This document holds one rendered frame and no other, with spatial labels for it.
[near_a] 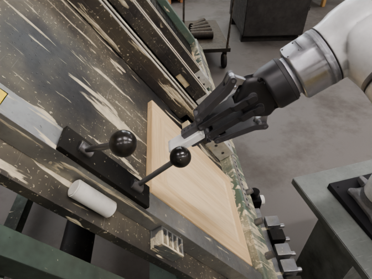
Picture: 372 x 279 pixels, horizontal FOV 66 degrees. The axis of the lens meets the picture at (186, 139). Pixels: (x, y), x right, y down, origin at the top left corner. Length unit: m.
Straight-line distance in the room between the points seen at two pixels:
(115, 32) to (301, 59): 0.63
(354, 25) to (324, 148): 2.52
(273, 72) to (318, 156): 2.39
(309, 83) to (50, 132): 0.39
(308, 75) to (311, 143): 2.51
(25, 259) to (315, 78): 0.48
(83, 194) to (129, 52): 0.59
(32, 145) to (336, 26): 0.45
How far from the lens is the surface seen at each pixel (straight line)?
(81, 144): 0.47
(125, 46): 0.96
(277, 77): 0.45
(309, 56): 0.45
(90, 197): 0.48
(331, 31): 0.46
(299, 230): 2.24
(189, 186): 0.82
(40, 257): 0.49
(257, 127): 0.51
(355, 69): 0.46
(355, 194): 1.46
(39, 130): 0.46
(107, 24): 0.94
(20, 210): 2.25
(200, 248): 0.69
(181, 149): 0.48
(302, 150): 2.83
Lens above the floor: 1.78
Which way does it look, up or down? 40 degrees down
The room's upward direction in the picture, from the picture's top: straight up
